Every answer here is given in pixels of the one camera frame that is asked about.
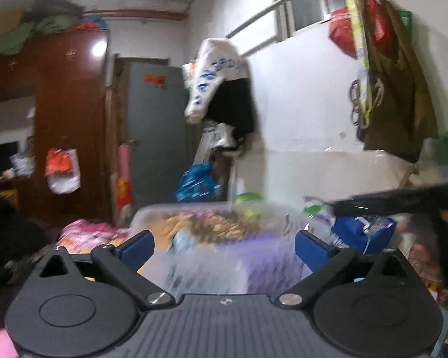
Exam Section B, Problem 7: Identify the blue fabric bag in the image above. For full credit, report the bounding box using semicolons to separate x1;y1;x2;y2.
332;213;399;256

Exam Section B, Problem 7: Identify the white hanging jacket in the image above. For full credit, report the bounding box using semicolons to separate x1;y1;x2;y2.
184;38;248;124

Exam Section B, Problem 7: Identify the window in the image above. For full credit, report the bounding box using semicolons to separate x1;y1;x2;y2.
271;0;346;41

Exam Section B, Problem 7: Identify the red paper banner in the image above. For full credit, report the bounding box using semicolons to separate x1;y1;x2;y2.
114;145;134;228

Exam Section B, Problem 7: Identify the pink printed blanket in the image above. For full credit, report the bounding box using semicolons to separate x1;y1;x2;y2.
58;218;130;260

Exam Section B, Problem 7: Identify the brown wooden wardrobe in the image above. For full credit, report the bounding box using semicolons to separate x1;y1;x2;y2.
0;29;112;228

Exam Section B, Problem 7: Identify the grey door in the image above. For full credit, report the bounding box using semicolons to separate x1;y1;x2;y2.
124;58;190;212

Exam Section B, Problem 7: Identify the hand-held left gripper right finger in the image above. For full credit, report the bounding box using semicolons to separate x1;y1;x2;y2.
278;230;419;308

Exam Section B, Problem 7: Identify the olive tote bag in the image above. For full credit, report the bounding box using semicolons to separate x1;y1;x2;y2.
353;0;439;163

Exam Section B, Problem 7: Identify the metal clothes rod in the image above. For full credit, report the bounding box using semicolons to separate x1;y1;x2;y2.
226;0;346;38

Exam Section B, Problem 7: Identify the pile of green bedding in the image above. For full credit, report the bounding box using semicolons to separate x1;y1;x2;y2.
0;0;110;56

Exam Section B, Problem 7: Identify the blue plastic bag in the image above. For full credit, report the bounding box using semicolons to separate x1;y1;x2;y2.
175;161;222;203

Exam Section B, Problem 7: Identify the clear plastic storage box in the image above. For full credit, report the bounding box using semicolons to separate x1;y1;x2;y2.
128;200;337;296

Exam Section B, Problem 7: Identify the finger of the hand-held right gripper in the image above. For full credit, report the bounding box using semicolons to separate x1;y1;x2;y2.
333;183;448;217

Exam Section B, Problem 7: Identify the dark cloth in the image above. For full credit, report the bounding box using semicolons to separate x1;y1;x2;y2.
0;190;60;291

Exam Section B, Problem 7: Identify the black hanging garment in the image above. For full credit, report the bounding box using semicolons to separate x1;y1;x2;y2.
208;78;257;157

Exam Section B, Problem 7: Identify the red and white plastic bag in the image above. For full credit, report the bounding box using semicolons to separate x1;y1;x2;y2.
44;148;81;195

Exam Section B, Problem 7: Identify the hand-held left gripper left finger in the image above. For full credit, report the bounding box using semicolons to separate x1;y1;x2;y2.
40;230;175;310

